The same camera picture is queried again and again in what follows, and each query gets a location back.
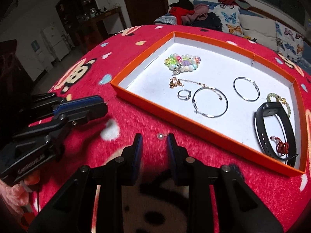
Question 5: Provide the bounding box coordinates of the dark wooden door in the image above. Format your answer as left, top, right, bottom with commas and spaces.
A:
119, 0, 170, 28

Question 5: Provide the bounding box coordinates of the plain white cushion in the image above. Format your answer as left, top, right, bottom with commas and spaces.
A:
239, 13, 279, 52

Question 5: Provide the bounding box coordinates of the large silver hoop bangle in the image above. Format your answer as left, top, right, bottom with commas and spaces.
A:
192, 86, 229, 119

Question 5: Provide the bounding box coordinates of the dark shelf cabinet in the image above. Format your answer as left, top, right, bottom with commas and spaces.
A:
55, 0, 98, 47

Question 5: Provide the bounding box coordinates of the pastel beaded bracelet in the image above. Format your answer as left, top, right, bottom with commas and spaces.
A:
164, 53, 203, 73

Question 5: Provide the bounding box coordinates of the wooden side table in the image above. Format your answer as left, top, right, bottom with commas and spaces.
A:
80, 6, 127, 52

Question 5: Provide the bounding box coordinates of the silver band ring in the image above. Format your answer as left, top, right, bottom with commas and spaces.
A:
177, 89, 193, 101

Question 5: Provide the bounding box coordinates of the butterfly print pillow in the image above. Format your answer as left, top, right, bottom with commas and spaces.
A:
213, 4, 246, 37
274, 20, 305, 63

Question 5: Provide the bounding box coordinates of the pile of clothes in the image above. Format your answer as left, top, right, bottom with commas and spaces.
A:
167, 0, 223, 32

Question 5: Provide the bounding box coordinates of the gold chain necklace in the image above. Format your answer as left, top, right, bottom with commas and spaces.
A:
169, 76, 223, 101

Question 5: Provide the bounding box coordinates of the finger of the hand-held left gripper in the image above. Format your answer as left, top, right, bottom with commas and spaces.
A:
12, 103, 109, 142
30, 93, 107, 117

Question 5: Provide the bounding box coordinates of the small silver hoop bangle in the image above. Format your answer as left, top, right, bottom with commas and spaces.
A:
233, 77, 260, 102

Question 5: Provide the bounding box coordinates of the red printed monkey blanket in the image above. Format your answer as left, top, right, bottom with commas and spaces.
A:
15, 24, 311, 233

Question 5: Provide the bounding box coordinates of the red bead string bracelet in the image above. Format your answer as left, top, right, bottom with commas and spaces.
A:
270, 136, 290, 156

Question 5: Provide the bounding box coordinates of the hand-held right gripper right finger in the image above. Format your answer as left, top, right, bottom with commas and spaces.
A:
166, 132, 284, 233

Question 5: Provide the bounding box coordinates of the white refrigerator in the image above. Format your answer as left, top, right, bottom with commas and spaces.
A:
39, 24, 71, 63

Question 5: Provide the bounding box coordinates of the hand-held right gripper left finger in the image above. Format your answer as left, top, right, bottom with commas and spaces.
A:
28, 133, 143, 233

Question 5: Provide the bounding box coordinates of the black wristband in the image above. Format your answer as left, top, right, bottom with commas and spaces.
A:
254, 102, 299, 168

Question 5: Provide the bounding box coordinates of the green bead bracelet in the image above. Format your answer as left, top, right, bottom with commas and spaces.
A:
266, 92, 292, 117

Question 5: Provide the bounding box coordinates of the person's left forearm pink sleeve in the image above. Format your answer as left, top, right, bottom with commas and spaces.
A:
0, 169, 42, 225

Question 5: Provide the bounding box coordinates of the orange shallow cardboard box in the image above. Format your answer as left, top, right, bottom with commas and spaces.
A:
110, 31, 306, 177

